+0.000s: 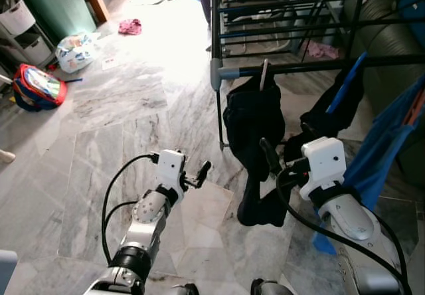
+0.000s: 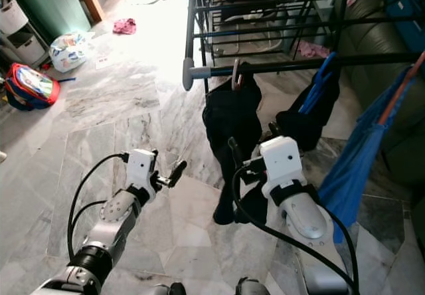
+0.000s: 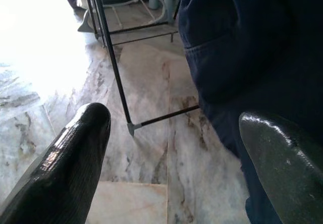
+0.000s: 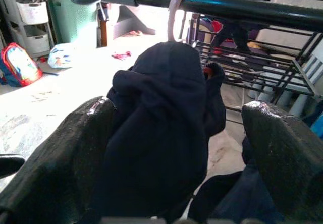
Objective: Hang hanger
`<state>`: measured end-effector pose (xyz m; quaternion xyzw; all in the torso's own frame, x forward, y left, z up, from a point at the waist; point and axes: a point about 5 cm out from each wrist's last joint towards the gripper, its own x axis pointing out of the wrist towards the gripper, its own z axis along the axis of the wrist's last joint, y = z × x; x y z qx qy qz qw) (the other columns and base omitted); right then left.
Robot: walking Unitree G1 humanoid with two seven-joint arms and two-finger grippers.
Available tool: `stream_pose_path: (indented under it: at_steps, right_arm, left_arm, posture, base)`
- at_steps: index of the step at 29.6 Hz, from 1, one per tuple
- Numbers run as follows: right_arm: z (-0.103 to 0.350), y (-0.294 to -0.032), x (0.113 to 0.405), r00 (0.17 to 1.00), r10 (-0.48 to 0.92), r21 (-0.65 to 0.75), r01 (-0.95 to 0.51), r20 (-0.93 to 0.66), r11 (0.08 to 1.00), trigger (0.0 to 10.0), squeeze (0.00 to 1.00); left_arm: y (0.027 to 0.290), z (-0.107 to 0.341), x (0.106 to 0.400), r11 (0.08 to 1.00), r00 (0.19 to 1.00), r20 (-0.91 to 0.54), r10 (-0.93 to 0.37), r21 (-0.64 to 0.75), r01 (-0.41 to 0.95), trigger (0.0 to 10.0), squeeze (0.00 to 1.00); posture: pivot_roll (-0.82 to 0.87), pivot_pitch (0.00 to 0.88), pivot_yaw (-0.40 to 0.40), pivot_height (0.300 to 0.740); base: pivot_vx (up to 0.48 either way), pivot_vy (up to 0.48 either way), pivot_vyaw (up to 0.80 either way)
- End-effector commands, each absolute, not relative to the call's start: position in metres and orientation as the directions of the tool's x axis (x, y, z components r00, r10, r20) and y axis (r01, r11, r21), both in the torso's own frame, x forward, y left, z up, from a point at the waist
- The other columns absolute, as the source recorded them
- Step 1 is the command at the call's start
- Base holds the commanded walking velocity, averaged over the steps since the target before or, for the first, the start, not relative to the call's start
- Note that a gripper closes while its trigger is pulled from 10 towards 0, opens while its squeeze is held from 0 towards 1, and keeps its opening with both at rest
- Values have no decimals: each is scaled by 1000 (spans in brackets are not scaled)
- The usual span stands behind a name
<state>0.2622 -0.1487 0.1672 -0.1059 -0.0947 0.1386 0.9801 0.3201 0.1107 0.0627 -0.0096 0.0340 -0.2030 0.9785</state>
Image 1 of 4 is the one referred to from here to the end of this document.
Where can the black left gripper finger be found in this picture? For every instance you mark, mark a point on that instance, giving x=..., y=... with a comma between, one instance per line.
x=204, y=170

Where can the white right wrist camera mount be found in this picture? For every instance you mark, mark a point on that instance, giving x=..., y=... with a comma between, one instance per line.
x=325, y=165

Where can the black shirt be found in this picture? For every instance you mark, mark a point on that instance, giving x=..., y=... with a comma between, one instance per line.
x=332, y=119

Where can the white storage shelf unit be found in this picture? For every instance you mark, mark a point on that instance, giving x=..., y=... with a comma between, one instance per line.
x=20, y=19

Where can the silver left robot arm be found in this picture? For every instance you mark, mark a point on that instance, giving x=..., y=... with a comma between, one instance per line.
x=149, y=212

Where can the blue garment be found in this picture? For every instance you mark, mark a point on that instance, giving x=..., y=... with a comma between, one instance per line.
x=385, y=149

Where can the white paper slip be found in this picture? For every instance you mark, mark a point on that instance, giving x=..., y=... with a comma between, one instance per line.
x=109, y=61

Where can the brown wooden frame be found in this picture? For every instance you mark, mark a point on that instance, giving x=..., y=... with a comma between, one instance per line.
x=96, y=2

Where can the orange hanger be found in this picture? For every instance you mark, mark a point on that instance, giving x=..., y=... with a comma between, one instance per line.
x=417, y=105

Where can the beige hanger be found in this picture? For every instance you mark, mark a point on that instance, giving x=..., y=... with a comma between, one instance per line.
x=263, y=76

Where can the red blue backpack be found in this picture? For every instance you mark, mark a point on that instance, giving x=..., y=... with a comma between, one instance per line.
x=40, y=86

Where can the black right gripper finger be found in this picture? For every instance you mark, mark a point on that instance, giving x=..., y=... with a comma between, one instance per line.
x=271, y=157

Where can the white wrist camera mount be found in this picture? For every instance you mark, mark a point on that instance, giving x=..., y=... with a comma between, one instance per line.
x=325, y=165
x=170, y=167

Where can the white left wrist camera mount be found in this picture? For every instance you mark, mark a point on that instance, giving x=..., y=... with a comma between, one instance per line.
x=170, y=167

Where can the robot right leg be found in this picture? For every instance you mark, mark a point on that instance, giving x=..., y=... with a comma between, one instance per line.
x=271, y=288

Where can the pink cloth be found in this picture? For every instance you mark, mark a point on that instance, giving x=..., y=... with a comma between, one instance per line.
x=131, y=26

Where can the long black garment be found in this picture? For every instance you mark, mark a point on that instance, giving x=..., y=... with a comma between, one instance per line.
x=252, y=122

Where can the green cabinet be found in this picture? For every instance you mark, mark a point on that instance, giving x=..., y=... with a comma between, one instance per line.
x=60, y=6

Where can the white printed plastic bag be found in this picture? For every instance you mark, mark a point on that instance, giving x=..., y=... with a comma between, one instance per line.
x=76, y=52

